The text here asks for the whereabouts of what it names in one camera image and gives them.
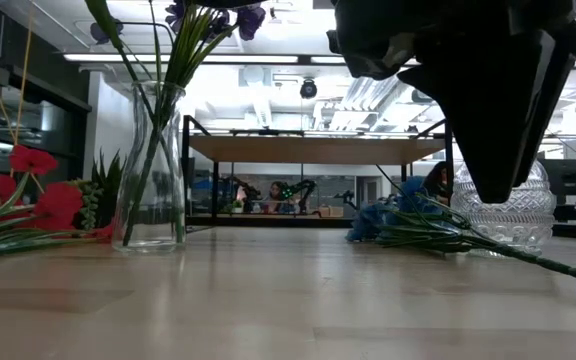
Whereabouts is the black framed window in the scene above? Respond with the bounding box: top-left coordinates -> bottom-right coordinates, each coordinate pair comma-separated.
0,49 -> 93,201

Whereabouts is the thin yellow hanging cord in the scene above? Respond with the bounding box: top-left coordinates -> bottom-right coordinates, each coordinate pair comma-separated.
11,19 -> 35,179

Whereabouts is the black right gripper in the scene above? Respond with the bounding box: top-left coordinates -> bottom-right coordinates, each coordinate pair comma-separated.
326,0 -> 576,204

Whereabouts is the red artificial flower bunch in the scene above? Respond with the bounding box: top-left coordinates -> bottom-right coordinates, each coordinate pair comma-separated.
0,143 -> 100,261
90,219 -> 118,245

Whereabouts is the cut-glass patterned vase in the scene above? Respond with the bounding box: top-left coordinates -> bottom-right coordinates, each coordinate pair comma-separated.
450,159 -> 558,259

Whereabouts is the round black ceiling device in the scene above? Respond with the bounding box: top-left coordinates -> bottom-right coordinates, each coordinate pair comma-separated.
299,78 -> 319,100

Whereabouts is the wooden shelf black frame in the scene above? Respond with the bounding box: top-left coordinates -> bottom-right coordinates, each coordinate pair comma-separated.
181,114 -> 455,229

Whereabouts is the purple artificial flower bunch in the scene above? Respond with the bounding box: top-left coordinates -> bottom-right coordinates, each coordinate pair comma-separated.
90,0 -> 268,246

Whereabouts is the smooth clear glass vase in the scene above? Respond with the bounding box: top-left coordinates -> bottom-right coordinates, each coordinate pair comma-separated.
111,79 -> 188,254

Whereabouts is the orange artificial tulip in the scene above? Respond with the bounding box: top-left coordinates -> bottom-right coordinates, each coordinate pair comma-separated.
84,0 -> 184,246

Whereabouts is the person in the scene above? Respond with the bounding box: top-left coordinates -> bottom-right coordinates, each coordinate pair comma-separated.
266,180 -> 290,215
420,160 -> 449,201

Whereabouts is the black computer monitor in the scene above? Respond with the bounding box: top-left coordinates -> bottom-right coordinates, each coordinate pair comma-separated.
539,158 -> 576,205

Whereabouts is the artificial green succulent plant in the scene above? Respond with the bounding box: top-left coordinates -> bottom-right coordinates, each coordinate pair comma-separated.
70,148 -> 132,232

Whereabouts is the blue artificial flower bunch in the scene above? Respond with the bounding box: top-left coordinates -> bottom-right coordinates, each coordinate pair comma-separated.
345,174 -> 576,290

